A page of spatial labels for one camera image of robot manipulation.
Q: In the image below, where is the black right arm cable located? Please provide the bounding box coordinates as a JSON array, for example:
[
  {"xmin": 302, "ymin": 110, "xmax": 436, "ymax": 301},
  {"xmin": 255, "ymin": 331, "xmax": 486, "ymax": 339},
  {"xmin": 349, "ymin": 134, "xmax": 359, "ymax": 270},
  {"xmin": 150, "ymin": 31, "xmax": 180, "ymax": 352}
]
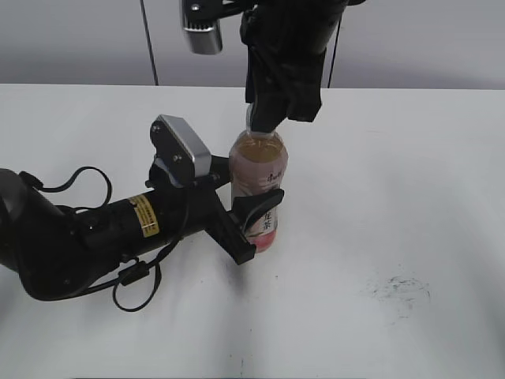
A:
[{"xmin": 324, "ymin": 15, "xmax": 342, "ymax": 89}]

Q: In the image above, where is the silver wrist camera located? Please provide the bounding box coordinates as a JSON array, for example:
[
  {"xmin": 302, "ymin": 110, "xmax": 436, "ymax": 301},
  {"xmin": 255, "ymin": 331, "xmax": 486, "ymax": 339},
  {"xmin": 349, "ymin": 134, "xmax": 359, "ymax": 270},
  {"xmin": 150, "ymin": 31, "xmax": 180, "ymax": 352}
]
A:
[
  {"xmin": 180, "ymin": 0, "xmax": 223, "ymax": 55},
  {"xmin": 150, "ymin": 114, "xmax": 211, "ymax": 188}
]

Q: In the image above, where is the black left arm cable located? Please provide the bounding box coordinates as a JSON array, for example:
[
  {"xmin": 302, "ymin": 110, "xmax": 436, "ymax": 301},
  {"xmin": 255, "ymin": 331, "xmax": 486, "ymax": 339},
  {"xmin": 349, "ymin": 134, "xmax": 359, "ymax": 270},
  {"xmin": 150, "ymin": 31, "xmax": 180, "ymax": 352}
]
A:
[{"xmin": 19, "ymin": 165, "xmax": 182, "ymax": 313}]

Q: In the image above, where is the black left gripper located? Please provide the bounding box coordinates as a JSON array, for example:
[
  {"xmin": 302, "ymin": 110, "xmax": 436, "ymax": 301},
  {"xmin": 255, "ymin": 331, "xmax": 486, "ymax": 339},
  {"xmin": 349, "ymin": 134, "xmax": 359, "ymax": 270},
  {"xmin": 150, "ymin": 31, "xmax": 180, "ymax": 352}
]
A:
[{"xmin": 146, "ymin": 156, "xmax": 285, "ymax": 265}]

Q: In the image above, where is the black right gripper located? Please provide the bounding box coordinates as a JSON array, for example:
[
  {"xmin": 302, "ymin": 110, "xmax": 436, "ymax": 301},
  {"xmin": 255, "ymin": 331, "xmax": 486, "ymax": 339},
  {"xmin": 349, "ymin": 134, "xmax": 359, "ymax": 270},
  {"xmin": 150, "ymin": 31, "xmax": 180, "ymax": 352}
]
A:
[{"xmin": 240, "ymin": 1, "xmax": 347, "ymax": 133}]

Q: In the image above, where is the pink oolong tea bottle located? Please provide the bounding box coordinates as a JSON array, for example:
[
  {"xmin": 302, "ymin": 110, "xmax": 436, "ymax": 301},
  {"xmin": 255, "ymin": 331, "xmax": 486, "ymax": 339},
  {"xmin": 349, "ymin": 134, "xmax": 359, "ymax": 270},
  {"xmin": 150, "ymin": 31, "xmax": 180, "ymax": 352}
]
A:
[{"xmin": 228, "ymin": 128, "xmax": 290, "ymax": 253}]

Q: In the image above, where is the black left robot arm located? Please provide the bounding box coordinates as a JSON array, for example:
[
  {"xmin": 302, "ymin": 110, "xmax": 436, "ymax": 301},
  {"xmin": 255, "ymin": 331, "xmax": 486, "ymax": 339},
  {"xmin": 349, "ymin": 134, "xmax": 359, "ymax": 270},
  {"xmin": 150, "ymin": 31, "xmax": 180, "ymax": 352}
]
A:
[{"xmin": 1, "ymin": 156, "xmax": 284, "ymax": 302}]

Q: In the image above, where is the black hanging cable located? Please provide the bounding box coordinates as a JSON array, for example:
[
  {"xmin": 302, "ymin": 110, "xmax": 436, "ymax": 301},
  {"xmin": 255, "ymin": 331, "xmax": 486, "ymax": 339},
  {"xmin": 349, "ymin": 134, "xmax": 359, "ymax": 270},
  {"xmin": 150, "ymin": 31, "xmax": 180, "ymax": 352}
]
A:
[{"xmin": 139, "ymin": 0, "xmax": 160, "ymax": 86}]

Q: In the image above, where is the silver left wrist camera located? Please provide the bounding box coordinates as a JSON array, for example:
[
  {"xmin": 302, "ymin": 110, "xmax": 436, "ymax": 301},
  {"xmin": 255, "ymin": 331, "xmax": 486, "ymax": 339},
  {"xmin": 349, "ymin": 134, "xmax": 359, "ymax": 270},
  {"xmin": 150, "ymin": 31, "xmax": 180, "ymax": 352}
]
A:
[{"xmin": 150, "ymin": 114, "xmax": 211, "ymax": 188}]

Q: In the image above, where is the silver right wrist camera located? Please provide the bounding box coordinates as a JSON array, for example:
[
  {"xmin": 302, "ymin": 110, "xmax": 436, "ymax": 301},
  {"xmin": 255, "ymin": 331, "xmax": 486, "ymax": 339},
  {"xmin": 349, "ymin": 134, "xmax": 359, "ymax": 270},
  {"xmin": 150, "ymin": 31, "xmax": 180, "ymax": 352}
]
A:
[{"xmin": 180, "ymin": 0, "xmax": 223, "ymax": 55}]

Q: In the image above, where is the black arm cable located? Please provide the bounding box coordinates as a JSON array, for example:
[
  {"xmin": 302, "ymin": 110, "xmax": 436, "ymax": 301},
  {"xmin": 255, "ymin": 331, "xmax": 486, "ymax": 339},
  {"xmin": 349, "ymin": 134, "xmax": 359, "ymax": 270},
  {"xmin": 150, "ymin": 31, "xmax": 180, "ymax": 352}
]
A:
[
  {"xmin": 324, "ymin": 15, "xmax": 342, "ymax": 89},
  {"xmin": 19, "ymin": 165, "xmax": 182, "ymax": 313}
]

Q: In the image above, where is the white bottle cap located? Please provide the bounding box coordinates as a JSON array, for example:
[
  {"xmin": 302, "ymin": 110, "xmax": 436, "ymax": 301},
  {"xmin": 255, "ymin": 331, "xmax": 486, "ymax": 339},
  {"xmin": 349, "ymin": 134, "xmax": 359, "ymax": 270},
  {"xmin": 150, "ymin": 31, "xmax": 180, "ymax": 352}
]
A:
[{"xmin": 245, "ymin": 103, "xmax": 254, "ymax": 133}]

